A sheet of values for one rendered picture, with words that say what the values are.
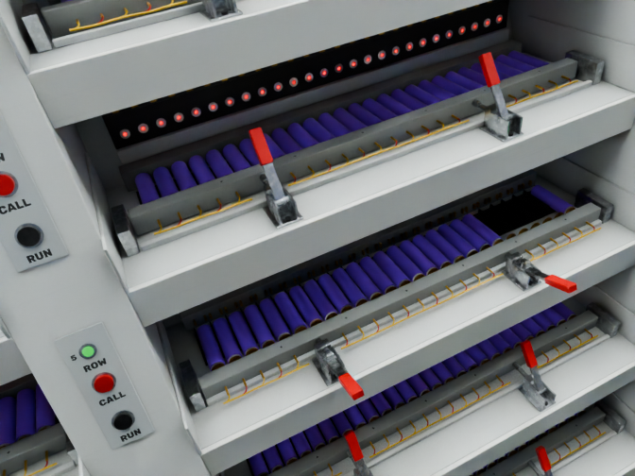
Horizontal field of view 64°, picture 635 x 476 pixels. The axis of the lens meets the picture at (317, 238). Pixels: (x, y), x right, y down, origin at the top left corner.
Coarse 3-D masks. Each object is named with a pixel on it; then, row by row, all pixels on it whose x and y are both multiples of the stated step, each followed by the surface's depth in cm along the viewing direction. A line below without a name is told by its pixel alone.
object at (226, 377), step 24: (576, 216) 67; (528, 240) 65; (552, 240) 66; (576, 240) 66; (456, 264) 63; (480, 264) 63; (408, 288) 61; (432, 288) 61; (360, 312) 59; (384, 312) 60; (408, 312) 60; (312, 336) 57; (336, 336) 58; (240, 360) 56; (264, 360) 55; (288, 360) 57; (216, 384) 54; (264, 384) 55
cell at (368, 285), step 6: (348, 264) 66; (354, 264) 66; (348, 270) 66; (354, 270) 65; (360, 270) 65; (354, 276) 65; (360, 276) 64; (366, 276) 64; (360, 282) 64; (366, 282) 63; (372, 282) 63; (360, 288) 64; (366, 288) 63; (372, 288) 62; (366, 294) 63; (372, 294) 62
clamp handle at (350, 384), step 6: (330, 354) 54; (330, 360) 55; (330, 366) 54; (336, 366) 53; (336, 372) 52; (342, 372) 52; (348, 372) 52; (342, 378) 51; (348, 378) 51; (342, 384) 51; (348, 384) 50; (354, 384) 49; (348, 390) 49; (354, 390) 49; (360, 390) 48; (354, 396) 48; (360, 396) 49
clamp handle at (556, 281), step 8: (528, 264) 61; (528, 272) 61; (536, 272) 60; (544, 280) 58; (552, 280) 57; (560, 280) 57; (568, 280) 56; (560, 288) 56; (568, 288) 55; (576, 288) 55
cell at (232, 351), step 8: (216, 320) 62; (224, 320) 62; (216, 328) 61; (224, 328) 60; (224, 336) 59; (232, 336) 60; (224, 344) 59; (232, 344) 58; (224, 352) 58; (232, 352) 57; (240, 352) 58
